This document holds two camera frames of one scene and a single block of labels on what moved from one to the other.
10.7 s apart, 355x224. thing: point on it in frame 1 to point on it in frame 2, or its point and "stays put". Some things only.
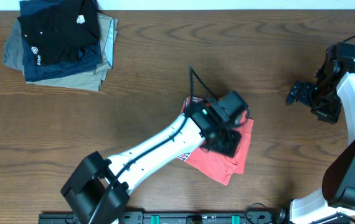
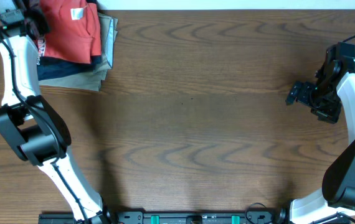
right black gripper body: x=322 y=101 stays put
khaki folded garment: x=91 y=80 stays put
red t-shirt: x=219 y=167 to x=75 y=33
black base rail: x=175 y=217 stays put
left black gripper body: x=226 y=145 to x=39 y=19
